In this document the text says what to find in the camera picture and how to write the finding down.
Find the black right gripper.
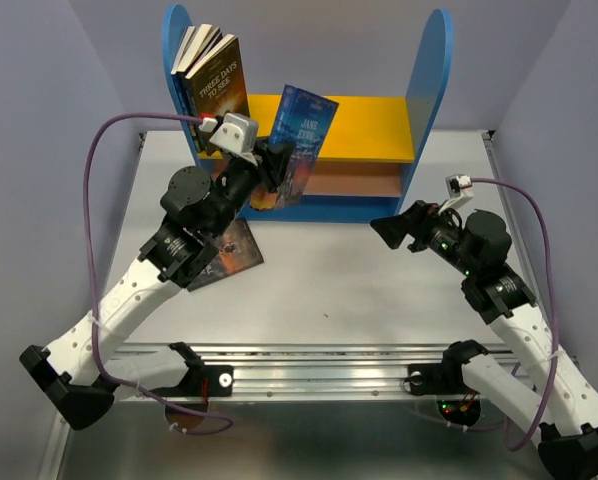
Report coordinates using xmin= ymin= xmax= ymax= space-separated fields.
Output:
xmin=368 ymin=199 xmax=479 ymax=277

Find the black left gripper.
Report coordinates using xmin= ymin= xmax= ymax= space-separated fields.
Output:
xmin=208 ymin=133 xmax=295 ymax=239

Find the Jane Eyre blue book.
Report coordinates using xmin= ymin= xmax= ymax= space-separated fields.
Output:
xmin=250 ymin=84 xmax=339 ymax=211

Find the Three Days To See book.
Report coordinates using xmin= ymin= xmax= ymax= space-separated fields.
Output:
xmin=183 ymin=34 xmax=250 ymax=118

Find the A Tale Of Two Cities book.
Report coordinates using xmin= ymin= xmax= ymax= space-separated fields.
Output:
xmin=188 ymin=219 xmax=264 ymax=291

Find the Nineteen Eighty-Four book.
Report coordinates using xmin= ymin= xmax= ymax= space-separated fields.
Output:
xmin=177 ymin=23 xmax=224 ymax=151

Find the green cover book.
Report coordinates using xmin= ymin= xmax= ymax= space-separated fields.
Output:
xmin=171 ymin=26 xmax=196 ymax=116

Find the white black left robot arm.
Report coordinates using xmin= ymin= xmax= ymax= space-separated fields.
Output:
xmin=20 ymin=138 xmax=294 ymax=431

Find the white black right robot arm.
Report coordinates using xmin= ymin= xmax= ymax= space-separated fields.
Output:
xmin=370 ymin=201 xmax=598 ymax=479

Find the blue yellow wooden bookshelf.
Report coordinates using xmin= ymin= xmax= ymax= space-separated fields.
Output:
xmin=162 ymin=5 xmax=453 ymax=223

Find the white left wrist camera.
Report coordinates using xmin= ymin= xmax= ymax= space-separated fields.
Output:
xmin=209 ymin=113 xmax=259 ymax=166

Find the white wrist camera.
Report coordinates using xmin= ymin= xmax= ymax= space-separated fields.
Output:
xmin=209 ymin=113 xmax=259 ymax=166
xmin=439 ymin=174 xmax=474 ymax=213

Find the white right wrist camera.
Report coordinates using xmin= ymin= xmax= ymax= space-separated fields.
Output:
xmin=439 ymin=174 xmax=474 ymax=213

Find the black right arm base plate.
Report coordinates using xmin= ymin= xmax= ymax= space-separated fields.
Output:
xmin=402 ymin=363 xmax=470 ymax=399

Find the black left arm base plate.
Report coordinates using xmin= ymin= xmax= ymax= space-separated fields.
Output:
xmin=152 ymin=364 xmax=234 ymax=399

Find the aluminium mounting rail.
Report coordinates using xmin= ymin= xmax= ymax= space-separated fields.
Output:
xmin=58 ymin=342 xmax=535 ymax=401

